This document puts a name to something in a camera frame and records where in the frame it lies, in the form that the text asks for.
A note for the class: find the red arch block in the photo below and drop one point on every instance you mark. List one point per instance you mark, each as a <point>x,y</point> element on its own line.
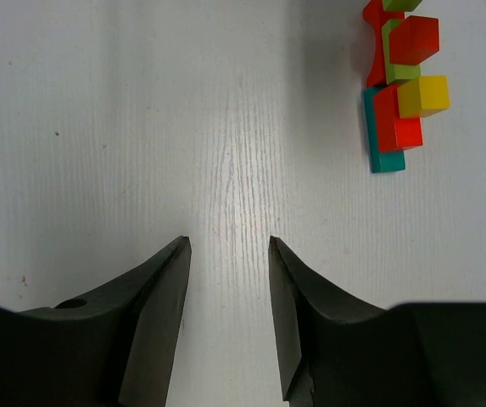
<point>374,14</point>

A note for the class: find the teal long block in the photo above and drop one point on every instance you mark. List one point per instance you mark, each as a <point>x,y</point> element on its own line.
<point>380,162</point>

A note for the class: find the small red cube block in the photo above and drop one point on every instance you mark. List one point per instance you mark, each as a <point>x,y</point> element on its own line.
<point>414,40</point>

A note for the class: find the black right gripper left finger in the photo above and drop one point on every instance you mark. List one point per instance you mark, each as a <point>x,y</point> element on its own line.
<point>100,347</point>

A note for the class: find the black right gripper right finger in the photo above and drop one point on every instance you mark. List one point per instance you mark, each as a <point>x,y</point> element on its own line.
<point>332,347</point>

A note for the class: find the small green cube block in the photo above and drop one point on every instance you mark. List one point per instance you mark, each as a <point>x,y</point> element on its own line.
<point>400,5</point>

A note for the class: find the red rectangular block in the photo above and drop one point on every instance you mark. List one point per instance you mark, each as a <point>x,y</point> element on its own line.
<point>393,132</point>

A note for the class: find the green rectangular block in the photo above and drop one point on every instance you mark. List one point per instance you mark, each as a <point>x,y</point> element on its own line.
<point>396,73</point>

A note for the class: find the yellow cube block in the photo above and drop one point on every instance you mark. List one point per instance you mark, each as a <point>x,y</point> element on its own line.
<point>423,96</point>

